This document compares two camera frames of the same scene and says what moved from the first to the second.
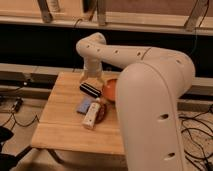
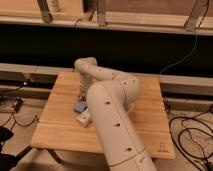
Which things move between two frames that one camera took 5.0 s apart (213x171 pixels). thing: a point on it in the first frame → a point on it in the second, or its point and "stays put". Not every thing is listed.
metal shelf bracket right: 196,15 stays put
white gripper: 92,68 → 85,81
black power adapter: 18,104 stays put
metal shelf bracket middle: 101,11 stays put
